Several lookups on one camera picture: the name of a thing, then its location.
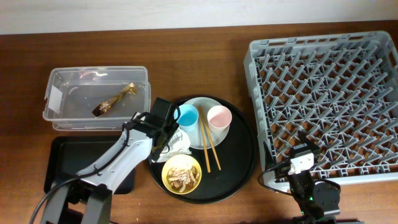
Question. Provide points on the black rectangular tray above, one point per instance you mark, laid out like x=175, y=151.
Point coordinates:
x=69, y=154

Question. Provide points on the yellow bowl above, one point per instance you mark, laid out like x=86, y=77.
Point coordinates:
x=179, y=161

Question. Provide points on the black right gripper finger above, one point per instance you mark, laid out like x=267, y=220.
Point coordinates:
x=269, y=162
x=309, y=144

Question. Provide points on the pink cup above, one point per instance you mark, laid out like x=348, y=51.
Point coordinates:
x=219, y=118

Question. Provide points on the grey round plate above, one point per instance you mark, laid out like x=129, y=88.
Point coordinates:
x=195, y=136

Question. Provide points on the black round tray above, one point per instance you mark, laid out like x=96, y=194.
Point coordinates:
x=236, y=154

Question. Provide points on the wooden chopstick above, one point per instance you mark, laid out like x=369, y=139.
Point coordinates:
x=202, y=128
x=209, y=135

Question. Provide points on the gold candy wrapper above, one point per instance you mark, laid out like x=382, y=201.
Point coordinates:
x=103, y=107

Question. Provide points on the food scraps and rice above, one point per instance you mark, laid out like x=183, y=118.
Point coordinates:
x=183, y=179

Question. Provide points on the light blue cup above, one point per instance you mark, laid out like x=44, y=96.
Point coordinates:
x=187, y=117

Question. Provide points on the white paper napkin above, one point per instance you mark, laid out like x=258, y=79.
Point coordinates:
x=178, y=144

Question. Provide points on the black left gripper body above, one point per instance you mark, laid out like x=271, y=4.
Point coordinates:
x=170, y=129

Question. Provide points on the grey dishwasher rack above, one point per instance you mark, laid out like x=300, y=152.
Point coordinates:
x=340, y=90

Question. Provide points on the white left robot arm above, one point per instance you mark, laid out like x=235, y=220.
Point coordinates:
x=88, y=195

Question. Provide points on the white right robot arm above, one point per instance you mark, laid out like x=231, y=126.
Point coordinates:
x=318, y=199

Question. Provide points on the clear plastic waste bin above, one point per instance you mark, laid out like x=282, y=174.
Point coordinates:
x=72, y=94

